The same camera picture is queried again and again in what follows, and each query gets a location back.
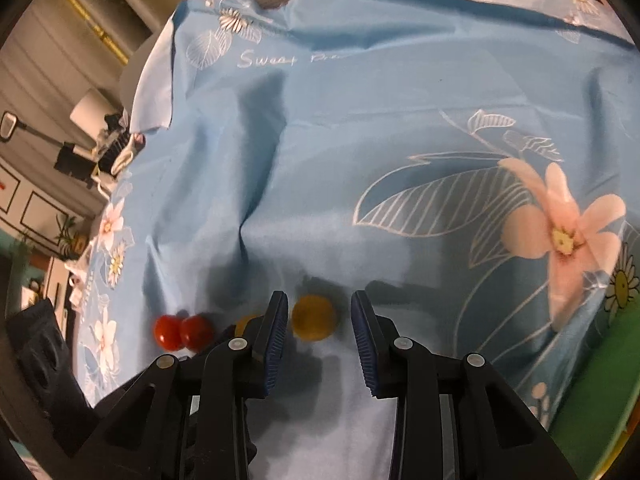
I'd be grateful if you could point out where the gold curtain rod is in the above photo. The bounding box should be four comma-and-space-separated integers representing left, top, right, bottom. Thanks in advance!
52, 0, 131, 66

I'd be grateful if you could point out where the round yellow-brown fruit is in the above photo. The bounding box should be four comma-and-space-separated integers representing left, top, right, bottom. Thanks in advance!
291, 295, 337, 342
235, 314, 263, 336

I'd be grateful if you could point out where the black gooseneck holder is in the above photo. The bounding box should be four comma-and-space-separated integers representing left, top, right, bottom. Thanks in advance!
0, 112, 76, 148

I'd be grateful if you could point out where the pile of patterned clothes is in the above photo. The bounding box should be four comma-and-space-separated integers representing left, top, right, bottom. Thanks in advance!
92, 112, 146, 186

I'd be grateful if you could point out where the potted plant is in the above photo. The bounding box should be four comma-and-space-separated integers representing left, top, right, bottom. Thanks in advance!
52, 215, 83, 261

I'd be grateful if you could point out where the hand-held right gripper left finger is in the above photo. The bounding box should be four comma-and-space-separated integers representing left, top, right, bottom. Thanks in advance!
65, 290, 290, 480

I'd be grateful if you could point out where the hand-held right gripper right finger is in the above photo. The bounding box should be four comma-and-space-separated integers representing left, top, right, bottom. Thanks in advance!
350, 290, 581, 480

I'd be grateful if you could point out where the dark bulky object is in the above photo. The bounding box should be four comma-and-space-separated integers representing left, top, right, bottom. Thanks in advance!
5, 297, 101, 461

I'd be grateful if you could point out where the green plate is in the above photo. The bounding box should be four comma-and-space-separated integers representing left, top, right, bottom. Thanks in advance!
547, 305, 640, 480

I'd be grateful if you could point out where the red cherry tomato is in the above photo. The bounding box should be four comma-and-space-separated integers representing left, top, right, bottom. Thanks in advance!
153, 315, 183, 351
179, 314, 216, 352

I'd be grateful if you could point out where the black device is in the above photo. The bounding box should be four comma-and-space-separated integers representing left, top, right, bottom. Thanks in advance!
54, 142, 96, 178

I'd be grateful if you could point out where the white cabinet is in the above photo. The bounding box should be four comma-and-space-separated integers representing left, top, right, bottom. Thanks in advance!
45, 255, 88, 311

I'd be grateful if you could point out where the blue floral blanket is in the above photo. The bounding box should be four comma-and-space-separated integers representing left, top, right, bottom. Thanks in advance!
70, 0, 640, 480

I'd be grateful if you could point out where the grey curtain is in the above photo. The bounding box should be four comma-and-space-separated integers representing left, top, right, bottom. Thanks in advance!
0, 0, 156, 211

